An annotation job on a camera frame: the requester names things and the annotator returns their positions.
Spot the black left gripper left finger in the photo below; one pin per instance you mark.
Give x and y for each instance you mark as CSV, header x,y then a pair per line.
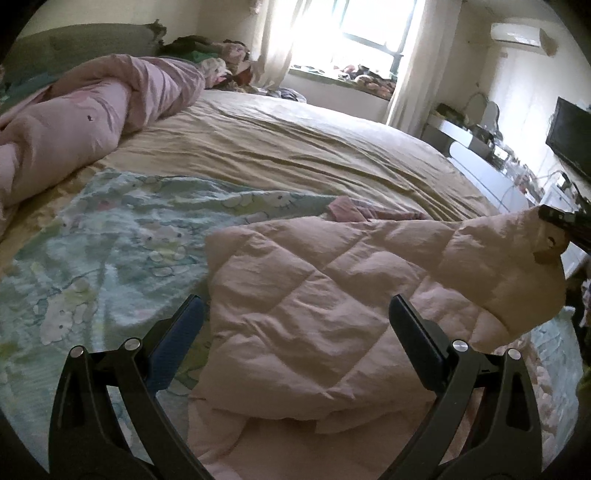
x,y
86,440

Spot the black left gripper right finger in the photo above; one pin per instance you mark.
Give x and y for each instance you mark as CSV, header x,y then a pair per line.
x,y
484,423

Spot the pink quilted padded jacket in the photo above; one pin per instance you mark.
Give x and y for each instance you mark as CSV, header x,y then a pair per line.
x,y
306,378

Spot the clothes pile on windowsill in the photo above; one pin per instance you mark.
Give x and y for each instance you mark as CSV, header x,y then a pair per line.
x,y
353,76

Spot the clothes pile by headboard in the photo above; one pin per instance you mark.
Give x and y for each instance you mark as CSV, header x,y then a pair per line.
x,y
227,65

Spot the black flat television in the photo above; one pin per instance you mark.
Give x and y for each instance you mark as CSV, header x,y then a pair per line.
x,y
569,136

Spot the white long desk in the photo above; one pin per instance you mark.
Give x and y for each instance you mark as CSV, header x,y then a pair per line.
x,y
472,146

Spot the teal cartoon print blanket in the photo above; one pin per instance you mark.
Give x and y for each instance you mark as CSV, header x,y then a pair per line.
x,y
127,252

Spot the white air conditioner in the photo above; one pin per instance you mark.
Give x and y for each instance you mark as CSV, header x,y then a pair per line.
x,y
517,34

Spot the cream curtain right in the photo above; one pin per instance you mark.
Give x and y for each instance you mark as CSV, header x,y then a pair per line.
x,y
425,59

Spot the cream curtain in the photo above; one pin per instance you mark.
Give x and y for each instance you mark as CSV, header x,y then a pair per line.
x,y
425,59
273,42

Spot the beige bed sheet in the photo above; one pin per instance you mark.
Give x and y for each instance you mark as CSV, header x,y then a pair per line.
x,y
272,144

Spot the pink rolled duvet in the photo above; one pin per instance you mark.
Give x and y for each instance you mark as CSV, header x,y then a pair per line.
x,y
81,118

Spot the cream curtain left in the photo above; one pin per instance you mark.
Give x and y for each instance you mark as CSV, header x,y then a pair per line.
x,y
273,42

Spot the grey headboard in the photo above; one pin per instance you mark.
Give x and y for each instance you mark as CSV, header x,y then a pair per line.
x,y
57,50

